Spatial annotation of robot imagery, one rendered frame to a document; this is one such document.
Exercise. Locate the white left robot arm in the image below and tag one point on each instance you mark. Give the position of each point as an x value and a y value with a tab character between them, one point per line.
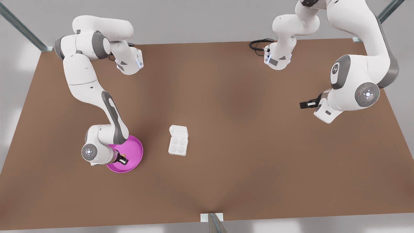
362	77

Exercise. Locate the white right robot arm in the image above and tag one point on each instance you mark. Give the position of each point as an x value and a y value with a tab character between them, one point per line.
81	71

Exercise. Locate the white egg box base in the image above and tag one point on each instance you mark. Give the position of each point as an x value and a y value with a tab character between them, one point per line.
178	146

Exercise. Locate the white egg box lid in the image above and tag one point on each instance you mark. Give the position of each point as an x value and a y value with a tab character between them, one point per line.
178	131

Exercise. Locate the pink round plate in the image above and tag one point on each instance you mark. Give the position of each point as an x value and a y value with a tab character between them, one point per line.
132	152

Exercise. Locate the silver frame post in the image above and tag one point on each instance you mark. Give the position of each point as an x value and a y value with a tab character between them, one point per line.
388	9
22	27
213	223

